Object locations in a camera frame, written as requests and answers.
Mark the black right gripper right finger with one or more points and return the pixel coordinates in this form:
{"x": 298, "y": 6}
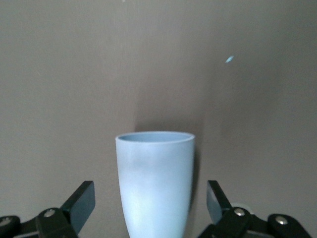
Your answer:
{"x": 218, "y": 203}

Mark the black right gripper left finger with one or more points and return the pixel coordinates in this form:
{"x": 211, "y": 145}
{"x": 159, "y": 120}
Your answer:
{"x": 79, "y": 205}

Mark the light blue plastic cup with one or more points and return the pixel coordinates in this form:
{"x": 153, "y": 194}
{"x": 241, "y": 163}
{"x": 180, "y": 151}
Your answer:
{"x": 154, "y": 183}

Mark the dark grey table cloth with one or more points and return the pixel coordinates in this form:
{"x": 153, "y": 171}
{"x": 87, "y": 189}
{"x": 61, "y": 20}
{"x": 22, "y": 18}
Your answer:
{"x": 74, "y": 74}

